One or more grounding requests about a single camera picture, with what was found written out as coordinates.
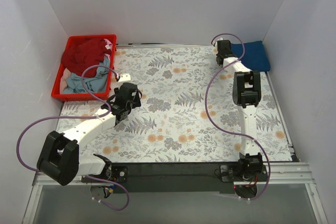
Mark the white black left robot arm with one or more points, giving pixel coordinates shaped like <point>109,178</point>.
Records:
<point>60,156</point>

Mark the aluminium frame rail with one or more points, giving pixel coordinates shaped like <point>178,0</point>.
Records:
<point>179,193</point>

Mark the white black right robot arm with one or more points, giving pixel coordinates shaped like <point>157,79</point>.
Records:
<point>246,95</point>

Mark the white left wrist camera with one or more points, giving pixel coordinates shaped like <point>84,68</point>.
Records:
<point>125,77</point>

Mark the dark red t-shirt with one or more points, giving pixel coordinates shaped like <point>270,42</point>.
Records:
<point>82,53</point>

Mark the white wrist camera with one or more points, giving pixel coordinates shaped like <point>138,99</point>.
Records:
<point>125,77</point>
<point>214,43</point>

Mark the floral patterned table mat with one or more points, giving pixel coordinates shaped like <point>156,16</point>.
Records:
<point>186,115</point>

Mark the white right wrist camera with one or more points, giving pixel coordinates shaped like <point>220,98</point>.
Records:
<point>214,43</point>

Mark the blue Mickey Mouse t-shirt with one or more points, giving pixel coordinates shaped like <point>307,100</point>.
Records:
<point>255,57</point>

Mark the red plastic bin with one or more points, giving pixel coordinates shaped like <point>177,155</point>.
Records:
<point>84,96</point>

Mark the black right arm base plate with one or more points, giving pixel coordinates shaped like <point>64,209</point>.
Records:
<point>228,172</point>

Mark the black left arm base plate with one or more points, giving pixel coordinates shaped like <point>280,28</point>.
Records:
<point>116,173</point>

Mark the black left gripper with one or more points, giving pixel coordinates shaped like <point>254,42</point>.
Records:
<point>130,95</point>

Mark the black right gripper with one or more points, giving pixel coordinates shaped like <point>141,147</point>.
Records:
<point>223,47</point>

